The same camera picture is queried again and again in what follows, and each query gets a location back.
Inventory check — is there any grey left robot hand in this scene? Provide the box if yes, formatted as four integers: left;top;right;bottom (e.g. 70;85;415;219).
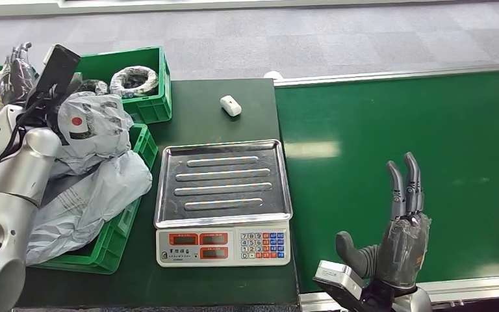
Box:
0;41;40;107

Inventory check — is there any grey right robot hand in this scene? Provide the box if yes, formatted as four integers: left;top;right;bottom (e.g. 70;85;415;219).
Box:
335;151;433;291

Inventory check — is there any grey package with black print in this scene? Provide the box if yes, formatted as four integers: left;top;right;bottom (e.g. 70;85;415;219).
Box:
55;91;135;173

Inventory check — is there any large pale grey package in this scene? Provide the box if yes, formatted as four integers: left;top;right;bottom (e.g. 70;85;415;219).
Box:
25;149;153;266

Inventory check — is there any green conveyor belt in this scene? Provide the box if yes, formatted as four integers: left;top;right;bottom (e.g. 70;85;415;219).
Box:
273;60;499;312

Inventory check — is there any dark wrapped coil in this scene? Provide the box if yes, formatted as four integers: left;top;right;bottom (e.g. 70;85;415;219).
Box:
76;79;112;96

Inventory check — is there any green crate with packages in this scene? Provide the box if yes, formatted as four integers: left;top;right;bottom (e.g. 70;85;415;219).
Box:
30;123;159;276

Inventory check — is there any electronic scale with steel tray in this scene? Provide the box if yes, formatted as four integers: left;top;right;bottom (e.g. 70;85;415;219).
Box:
153;138;294;268

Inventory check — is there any small white plastic device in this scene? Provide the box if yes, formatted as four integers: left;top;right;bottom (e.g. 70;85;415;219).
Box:
220;94;243;118

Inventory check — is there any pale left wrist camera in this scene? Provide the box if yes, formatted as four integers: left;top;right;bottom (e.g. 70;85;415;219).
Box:
36;44;82;98

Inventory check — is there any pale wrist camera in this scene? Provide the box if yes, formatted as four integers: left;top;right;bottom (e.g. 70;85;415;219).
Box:
313;260;368;312
36;44;82;98

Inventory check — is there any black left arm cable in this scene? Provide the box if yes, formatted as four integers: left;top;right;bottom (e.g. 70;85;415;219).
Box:
0;92;53;199

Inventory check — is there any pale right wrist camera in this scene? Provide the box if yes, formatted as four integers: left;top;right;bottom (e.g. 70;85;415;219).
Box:
313;260;368;312

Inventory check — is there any wrapped ring coil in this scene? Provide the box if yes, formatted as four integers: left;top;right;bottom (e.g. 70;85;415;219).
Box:
109;65;160;99

